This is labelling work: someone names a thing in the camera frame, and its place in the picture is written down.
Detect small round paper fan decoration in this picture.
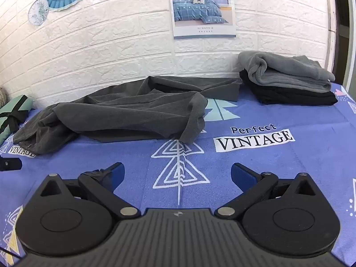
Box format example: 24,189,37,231
28,0,51,26

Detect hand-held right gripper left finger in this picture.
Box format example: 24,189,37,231
36,162,141,219

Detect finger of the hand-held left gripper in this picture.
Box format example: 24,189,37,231
0,158,23,172

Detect folded black garment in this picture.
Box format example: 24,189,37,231
239,69,339,106

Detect folded light grey garment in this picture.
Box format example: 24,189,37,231
238,51,336,93

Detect wall poster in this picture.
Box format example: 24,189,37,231
168,0,237,40

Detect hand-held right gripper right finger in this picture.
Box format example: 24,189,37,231
215,162,318,219

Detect dark grey pants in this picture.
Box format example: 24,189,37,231
12,75,243,155

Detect white door frame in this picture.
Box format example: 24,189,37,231
325,0,356,91

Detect green folded cloth black strap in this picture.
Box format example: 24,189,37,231
0,95,36,146

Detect blue printed blanket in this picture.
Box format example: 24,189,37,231
0,83,356,267

